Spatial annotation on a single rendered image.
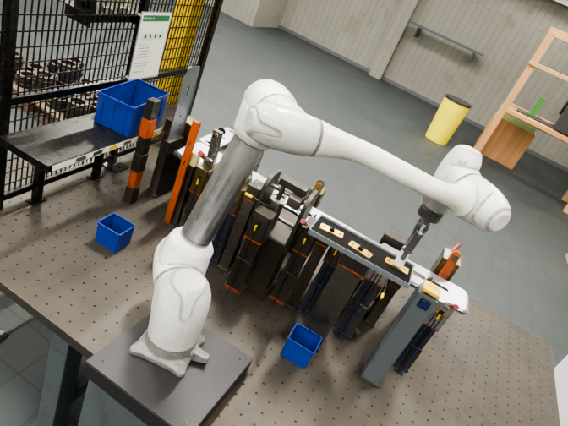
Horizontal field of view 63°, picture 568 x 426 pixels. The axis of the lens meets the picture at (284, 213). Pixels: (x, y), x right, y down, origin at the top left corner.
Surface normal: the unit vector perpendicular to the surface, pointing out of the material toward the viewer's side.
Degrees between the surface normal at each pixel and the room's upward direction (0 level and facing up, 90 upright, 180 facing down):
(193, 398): 3
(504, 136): 90
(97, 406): 90
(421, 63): 90
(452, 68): 90
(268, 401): 0
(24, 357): 0
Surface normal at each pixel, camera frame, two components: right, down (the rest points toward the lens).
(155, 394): 0.34, -0.83
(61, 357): -0.42, 0.32
